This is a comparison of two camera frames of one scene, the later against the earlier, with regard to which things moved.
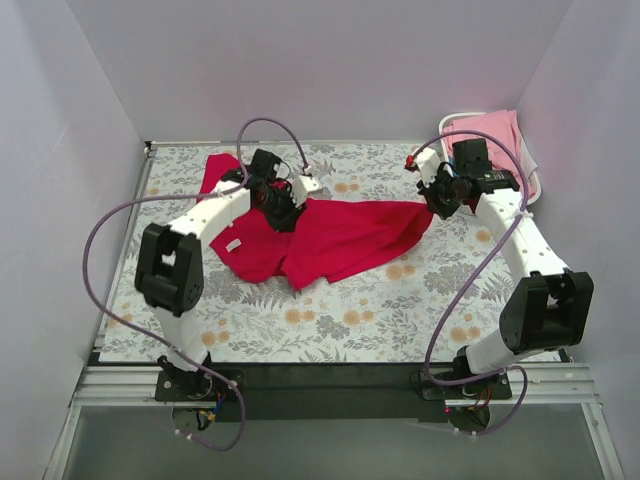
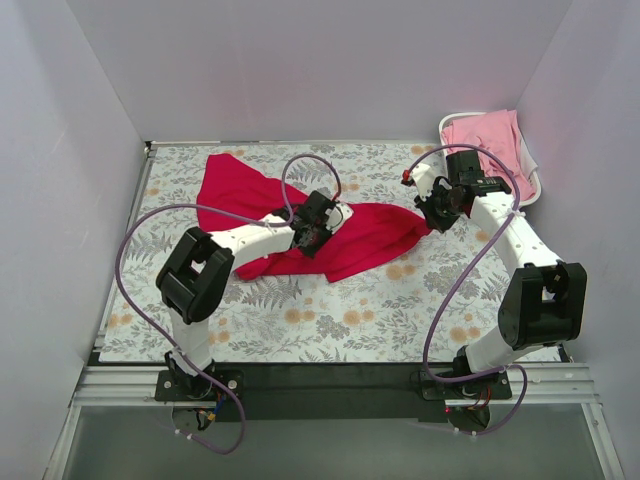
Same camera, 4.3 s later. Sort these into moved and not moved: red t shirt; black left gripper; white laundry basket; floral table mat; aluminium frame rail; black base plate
Moved: red t shirt; black left gripper
Not moved: white laundry basket; black base plate; aluminium frame rail; floral table mat
